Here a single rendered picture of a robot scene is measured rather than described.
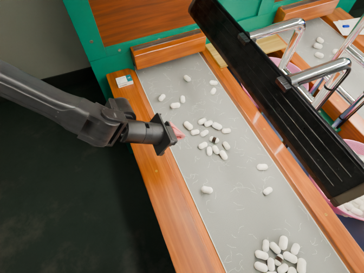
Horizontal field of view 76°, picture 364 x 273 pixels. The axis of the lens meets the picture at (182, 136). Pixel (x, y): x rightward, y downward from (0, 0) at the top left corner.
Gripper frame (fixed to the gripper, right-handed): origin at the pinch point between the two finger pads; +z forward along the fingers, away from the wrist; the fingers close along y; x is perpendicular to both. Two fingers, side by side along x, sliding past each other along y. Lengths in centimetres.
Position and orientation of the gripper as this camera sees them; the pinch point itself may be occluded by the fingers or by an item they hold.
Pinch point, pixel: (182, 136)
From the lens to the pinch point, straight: 67.7
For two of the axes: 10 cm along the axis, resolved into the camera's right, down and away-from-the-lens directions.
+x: -5.8, 6.1, 5.4
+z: 7.2, 0.7, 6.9
